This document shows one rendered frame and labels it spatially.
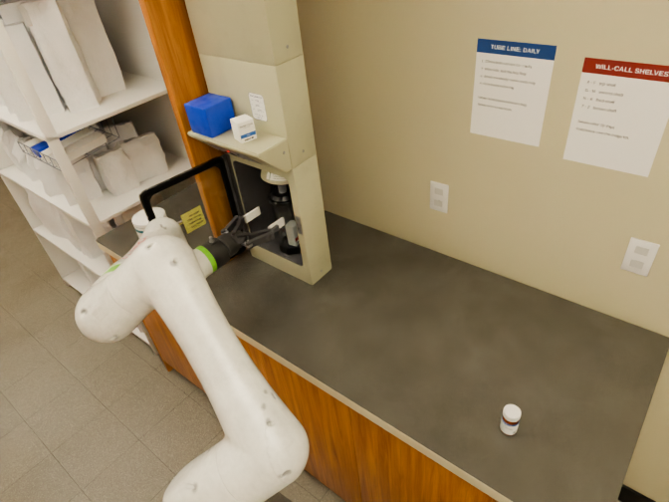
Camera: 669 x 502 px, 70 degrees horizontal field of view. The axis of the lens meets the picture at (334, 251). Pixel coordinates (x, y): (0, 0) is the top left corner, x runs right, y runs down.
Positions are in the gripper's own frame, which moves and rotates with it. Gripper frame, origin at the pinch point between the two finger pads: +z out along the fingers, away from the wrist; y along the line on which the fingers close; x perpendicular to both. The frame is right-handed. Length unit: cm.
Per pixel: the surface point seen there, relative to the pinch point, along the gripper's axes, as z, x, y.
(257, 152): -8.9, -31.6, -13.4
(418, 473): -24, 48, -75
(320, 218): 10.5, 1.3, -14.4
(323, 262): 8.9, 19.4, -14.4
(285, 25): 8, -60, -14
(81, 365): -55, 120, 132
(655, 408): 47, 60, -123
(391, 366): -11, 25, -58
